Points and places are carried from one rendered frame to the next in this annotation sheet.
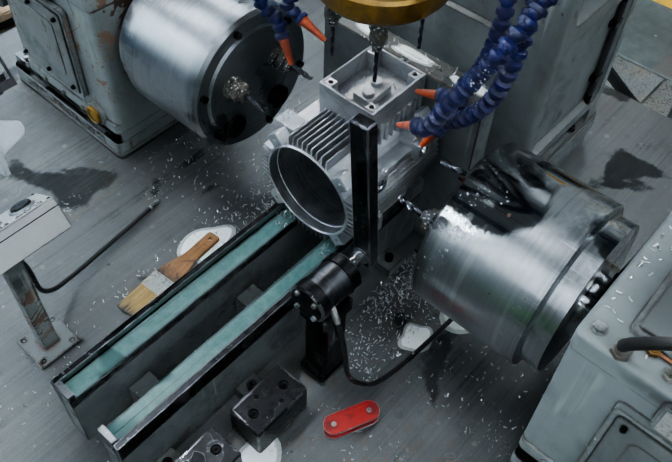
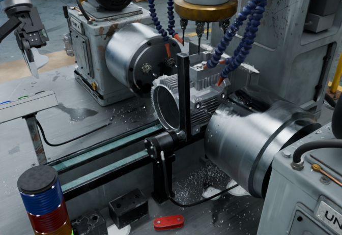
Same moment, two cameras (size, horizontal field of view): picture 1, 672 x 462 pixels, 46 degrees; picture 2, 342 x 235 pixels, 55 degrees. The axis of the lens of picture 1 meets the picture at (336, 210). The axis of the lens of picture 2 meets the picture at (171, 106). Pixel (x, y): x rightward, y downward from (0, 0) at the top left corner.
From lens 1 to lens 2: 0.36 m
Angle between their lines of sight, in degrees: 20
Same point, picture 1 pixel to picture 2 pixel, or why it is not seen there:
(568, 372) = (272, 186)
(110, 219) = (89, 126)
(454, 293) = (221, 148)
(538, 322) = (260, 162)
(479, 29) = (256, 48)
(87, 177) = (86, 111)
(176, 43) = (124, 46)
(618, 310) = not seen: hidden behind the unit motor
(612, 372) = (292, 179)
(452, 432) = not seen: outside the picture
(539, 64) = (282, 61)
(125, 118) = (106, 88)
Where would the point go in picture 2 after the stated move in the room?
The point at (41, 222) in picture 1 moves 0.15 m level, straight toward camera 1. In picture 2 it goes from (45, 98) to (43, 127)
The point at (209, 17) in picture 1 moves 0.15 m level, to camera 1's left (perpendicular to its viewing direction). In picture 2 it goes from (139, 36) to (100, 32)
